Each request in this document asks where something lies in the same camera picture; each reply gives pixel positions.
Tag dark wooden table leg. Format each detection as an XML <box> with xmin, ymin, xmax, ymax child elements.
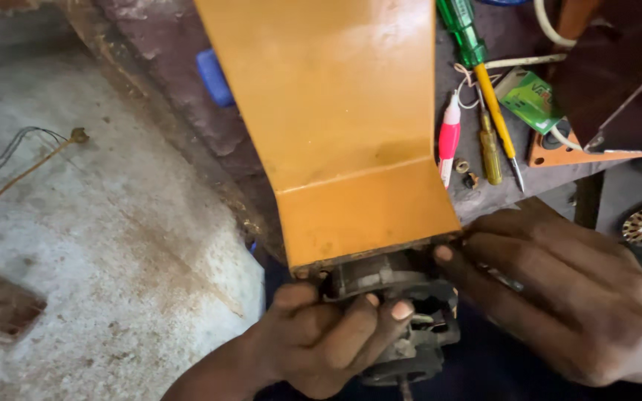
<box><xmin>573</xmin><ymin>172</ymin><xmax>604</xmax><ymax>230</ymax></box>

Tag green cardboard packet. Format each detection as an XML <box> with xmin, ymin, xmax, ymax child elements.
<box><xmin>494</xmin><ymin>67</ymin><xmax>566</xmax><ymax>136</ymax></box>

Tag small yellow screwdriver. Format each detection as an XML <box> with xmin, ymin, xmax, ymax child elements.
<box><xmin>476</xmin><ymin>86</ymin><xmax>503</xmax><ymax>186</ymax></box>

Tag rusty rod with brass end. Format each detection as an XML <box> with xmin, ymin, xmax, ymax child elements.
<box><xmin>0</xmin><ymin>127</ymin><xmax>90</xmax><ymax>224</ymax></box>

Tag green handled yellow screwdriver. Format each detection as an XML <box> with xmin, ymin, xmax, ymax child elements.
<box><xmin>436</xmin><ymin>0</ymin><xmax>526</xmax><ymax>194</ymax></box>

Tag thin dark wires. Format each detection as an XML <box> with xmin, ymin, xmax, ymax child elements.
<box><xmin>0</xmin><ymin>126</ymin><xmax>71</xmax><ymax>197</ymax></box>

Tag dark brown fan blade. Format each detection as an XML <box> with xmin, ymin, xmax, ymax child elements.
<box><xmin>551</xmin><ymin>0</ymin><xmax>642</xmax><ymax>155</ymax></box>

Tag thin white string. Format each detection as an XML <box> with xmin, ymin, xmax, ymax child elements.
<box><xmin>454</xmin><ymin>62</ymin><xmax>501</xmax><ymax>110</ymax></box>

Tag brown wooden piece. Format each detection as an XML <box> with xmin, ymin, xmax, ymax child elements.
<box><xmin>555</xmin><ymin>0</ymin><xmax>602</xmax><ymax>41</ymax></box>

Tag person's right hand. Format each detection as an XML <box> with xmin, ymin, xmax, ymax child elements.
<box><xmin>434</xmin><ymin>196</ymin><xmax>642</xmax><ymax>388</ymax></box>

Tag pink and white tester pen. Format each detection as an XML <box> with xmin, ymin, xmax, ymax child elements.
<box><xmin>437</xmin><ymin>91</ymin><xmax>462</xmax><ymax>189</ymax></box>

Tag orange switchboard with black socket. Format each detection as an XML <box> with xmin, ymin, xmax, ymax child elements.
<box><xmin>527</xmin><ymin>118</ymin><xmax>642</xmax><ymax>168</ymax></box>

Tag orange metal fan blade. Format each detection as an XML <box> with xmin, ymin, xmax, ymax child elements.
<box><xmin>194</xmin><ymin>0</ymin><xmax>462</xmax><ymax>273</ymax></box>

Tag white cable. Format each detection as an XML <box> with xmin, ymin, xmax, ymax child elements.
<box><xmin>533</xmin><ymin>0</ymin><xmax>578</xmax><ymax>49</ymax></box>

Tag grey fan motor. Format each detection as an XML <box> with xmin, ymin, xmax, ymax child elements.
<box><xmin>312</xmin><ymin>250</ymin><xmax>462</xmax><ymax>401</ymax></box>

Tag person's left hand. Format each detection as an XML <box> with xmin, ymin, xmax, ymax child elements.
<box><xmin>254</xmin><ymin>281</ymin><xmax>416</xmax><ymax>400</ymax></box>

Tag silver metal tool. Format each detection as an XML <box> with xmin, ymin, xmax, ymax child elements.
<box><xmin>480</xmin><ymin>264</ymin><xmax>526</xmax><ymax>294</ymax></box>

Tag blue plastic handle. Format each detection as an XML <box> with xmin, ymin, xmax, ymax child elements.
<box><xmin>195</xmin><ymin>48</ymin><xmax>236</xmax><ymax>108</ymax></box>

